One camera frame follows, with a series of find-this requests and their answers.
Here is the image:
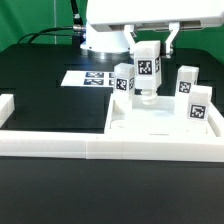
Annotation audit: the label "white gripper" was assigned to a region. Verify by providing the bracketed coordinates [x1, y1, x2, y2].
[86, 0, 224, 58]

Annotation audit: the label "white square table top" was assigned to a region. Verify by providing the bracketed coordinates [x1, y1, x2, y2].
[104, 95, 224, 138]

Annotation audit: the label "white sheet with AprilTags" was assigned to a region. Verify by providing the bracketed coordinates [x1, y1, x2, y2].
[61, 70, 114, 88]

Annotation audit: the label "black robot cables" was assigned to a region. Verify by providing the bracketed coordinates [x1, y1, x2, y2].
[17, 0, 88, 45]

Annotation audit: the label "white U-shaped fence wall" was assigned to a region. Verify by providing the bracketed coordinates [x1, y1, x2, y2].
[0, 93, 224, 163]

